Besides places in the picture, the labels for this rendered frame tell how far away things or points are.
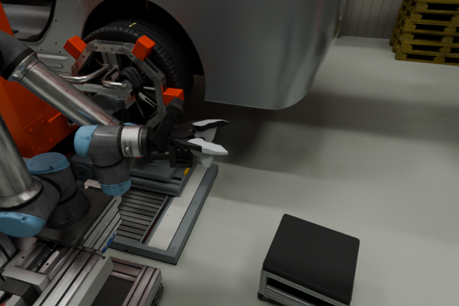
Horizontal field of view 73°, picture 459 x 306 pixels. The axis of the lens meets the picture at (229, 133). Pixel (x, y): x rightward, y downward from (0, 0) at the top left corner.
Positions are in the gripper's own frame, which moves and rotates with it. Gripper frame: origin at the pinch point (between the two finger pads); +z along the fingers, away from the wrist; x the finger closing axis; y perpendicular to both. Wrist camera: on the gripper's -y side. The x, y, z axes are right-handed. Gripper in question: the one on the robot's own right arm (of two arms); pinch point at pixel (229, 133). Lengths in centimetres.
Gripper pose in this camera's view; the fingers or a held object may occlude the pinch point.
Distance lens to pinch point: 72.3
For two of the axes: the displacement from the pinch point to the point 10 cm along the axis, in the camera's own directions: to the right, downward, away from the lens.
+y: 0.0, 8.9, 4.6
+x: -0.1, 4.6, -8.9
